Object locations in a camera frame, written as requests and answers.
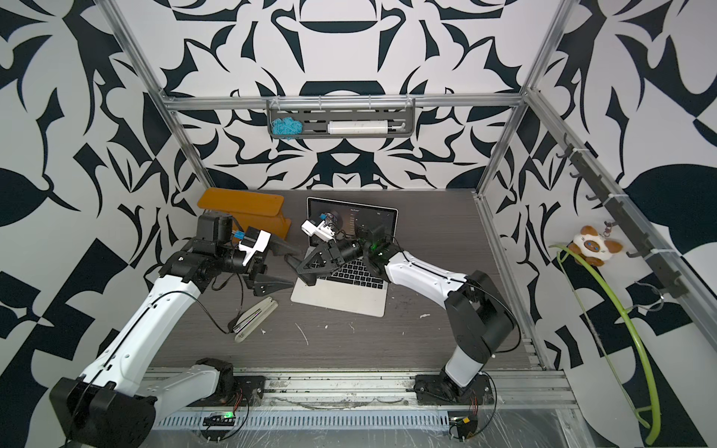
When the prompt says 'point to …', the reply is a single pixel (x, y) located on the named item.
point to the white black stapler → (251, 317)
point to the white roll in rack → (358, 127)
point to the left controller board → (219, 419)
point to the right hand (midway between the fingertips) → (297, 278)
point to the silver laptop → (353, 285)
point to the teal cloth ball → (287, 126)
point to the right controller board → (466, 425)
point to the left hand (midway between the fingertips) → (294, 262)
